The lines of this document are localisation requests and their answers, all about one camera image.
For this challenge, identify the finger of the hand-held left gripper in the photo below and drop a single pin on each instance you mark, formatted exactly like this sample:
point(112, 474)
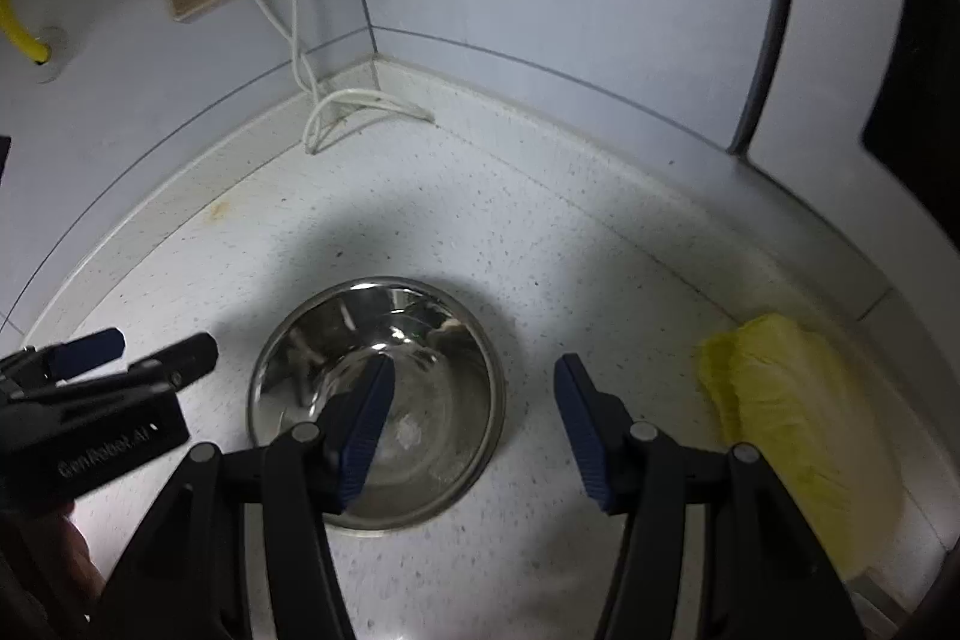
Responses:
point(86, 349)
point(184, 361)

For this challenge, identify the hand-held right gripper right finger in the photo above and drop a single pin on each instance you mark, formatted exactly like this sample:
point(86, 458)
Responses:
point(585, 437)

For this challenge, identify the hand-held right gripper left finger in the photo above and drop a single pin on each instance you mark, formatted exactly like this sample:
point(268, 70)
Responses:
point(367, 430)

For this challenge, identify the small steel bowl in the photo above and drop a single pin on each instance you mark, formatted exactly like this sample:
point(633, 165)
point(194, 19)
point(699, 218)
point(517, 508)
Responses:
point(442, 385)

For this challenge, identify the person's left hand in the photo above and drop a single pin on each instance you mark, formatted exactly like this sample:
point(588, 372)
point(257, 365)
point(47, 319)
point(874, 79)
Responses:
point(64, 557)

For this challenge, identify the yellow sponge cloth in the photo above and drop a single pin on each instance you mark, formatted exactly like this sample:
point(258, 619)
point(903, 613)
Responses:
point(795, 400)

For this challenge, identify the white microwave oven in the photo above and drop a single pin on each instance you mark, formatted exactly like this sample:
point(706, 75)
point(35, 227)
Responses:
point(825, 85)

